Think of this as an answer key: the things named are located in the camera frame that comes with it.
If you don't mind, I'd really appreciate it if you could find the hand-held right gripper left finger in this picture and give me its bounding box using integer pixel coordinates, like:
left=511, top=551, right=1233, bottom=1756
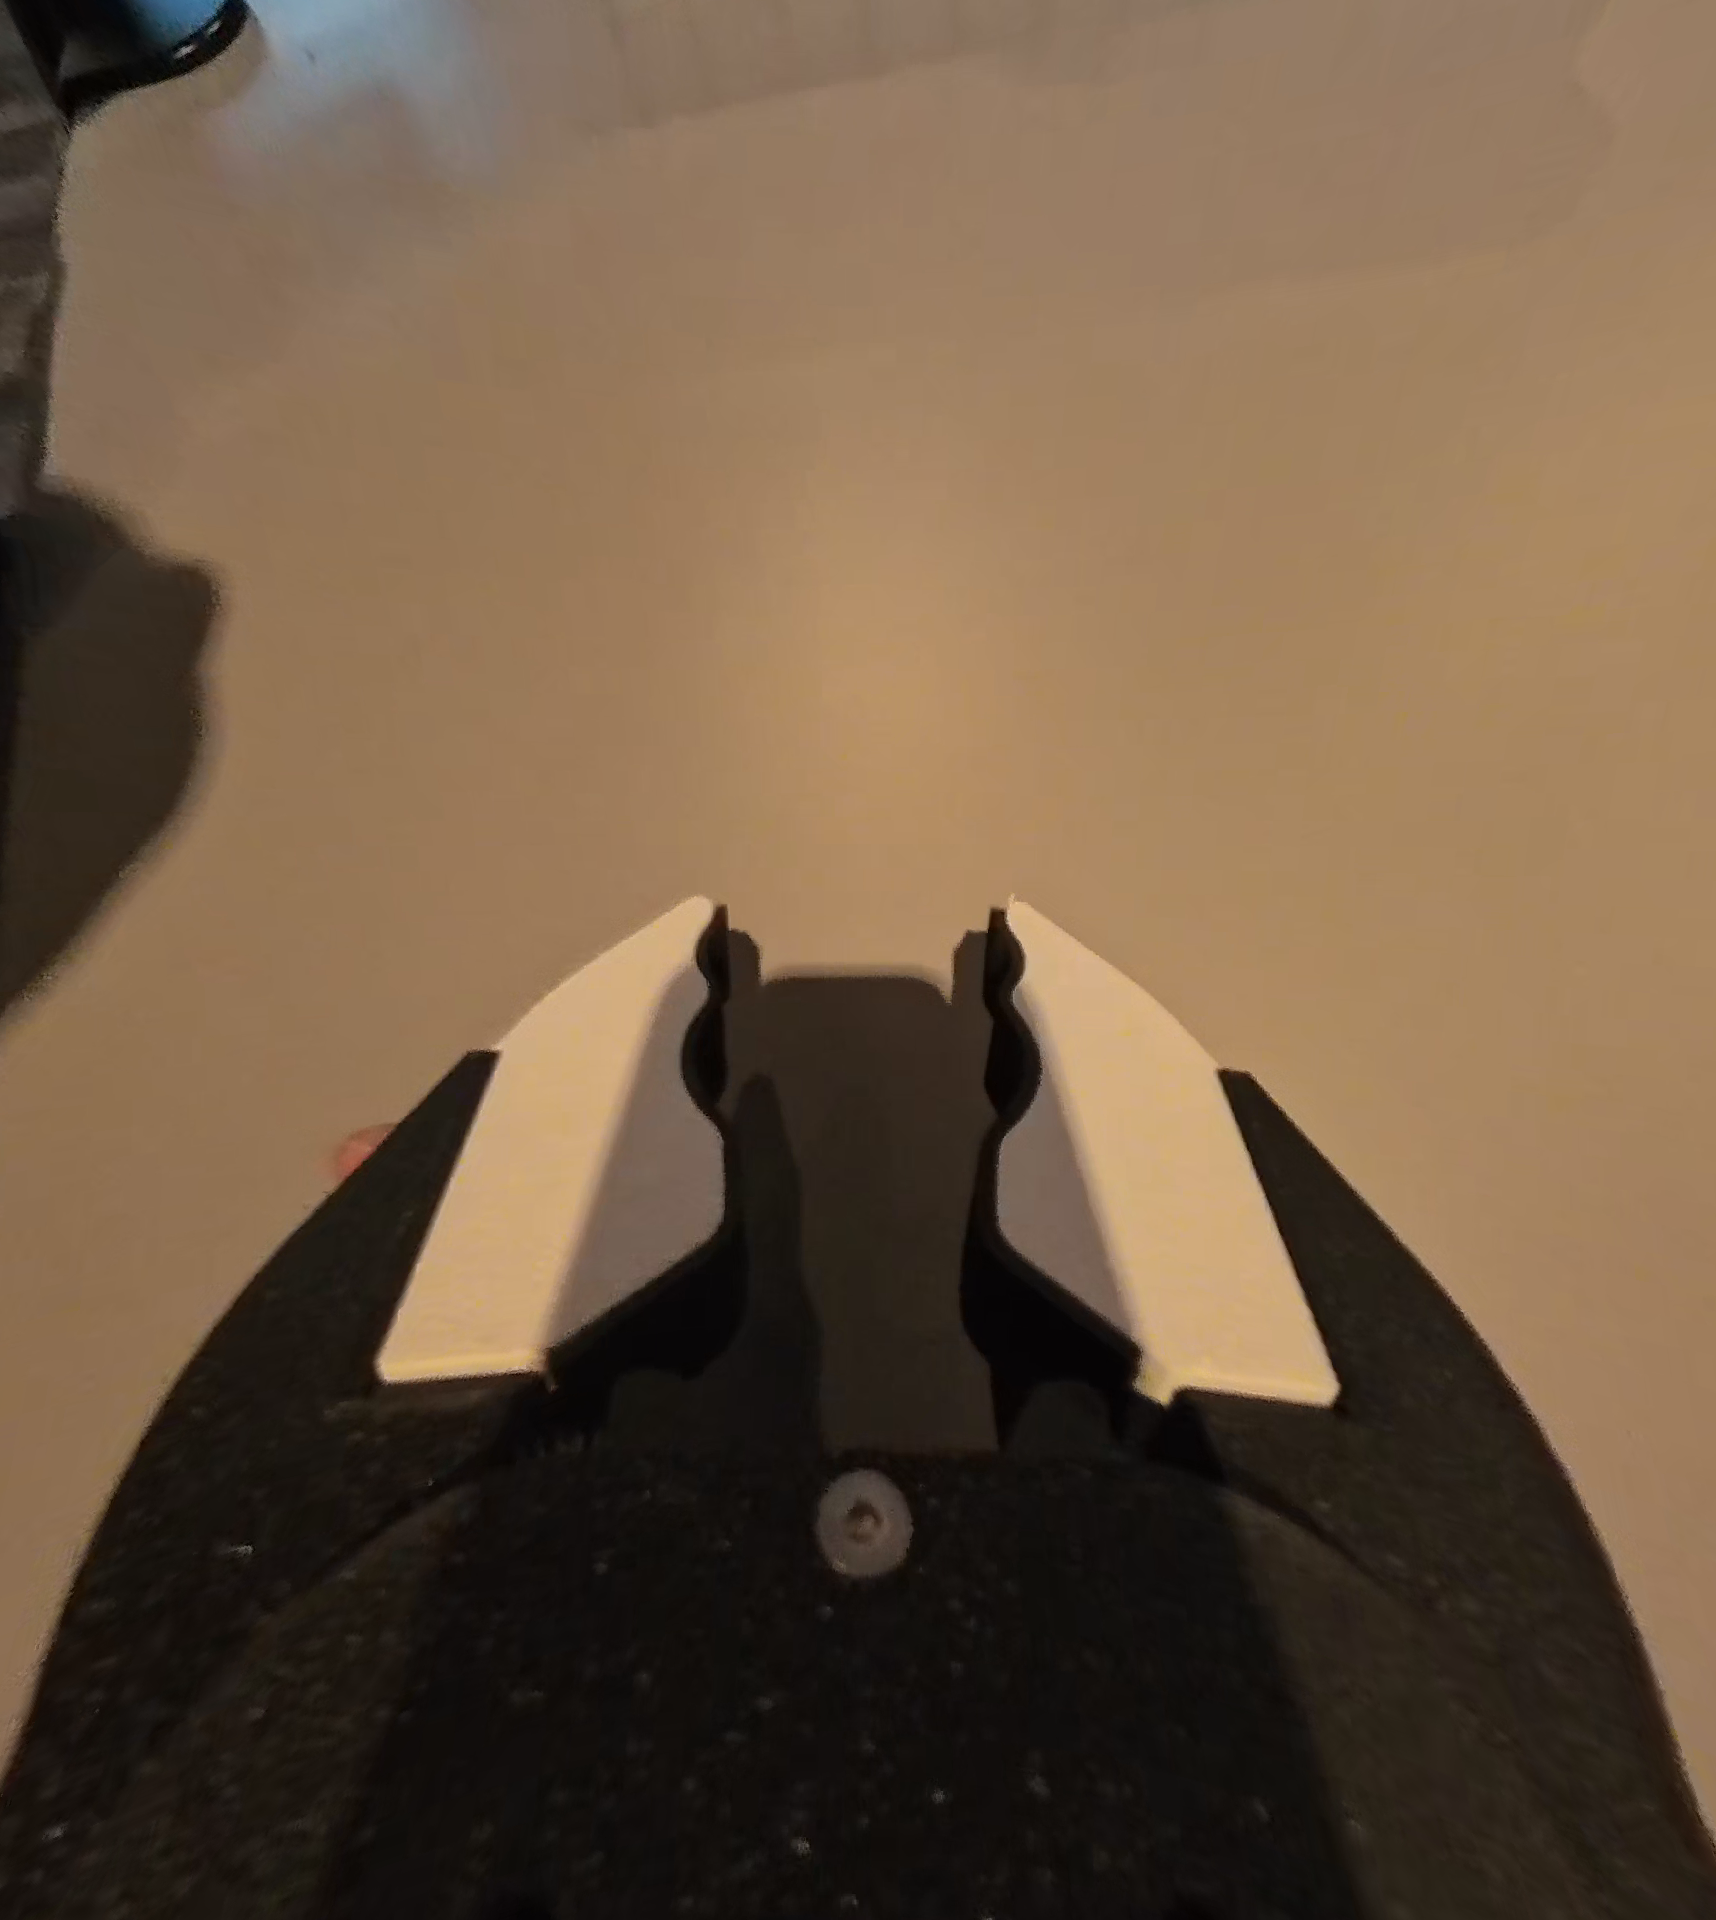
left=374, top=894, right=761, bottom=1388

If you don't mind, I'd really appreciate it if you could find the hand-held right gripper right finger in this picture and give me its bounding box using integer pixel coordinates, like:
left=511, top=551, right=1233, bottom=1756
left=960, top=894, right=1345, bottom=1414

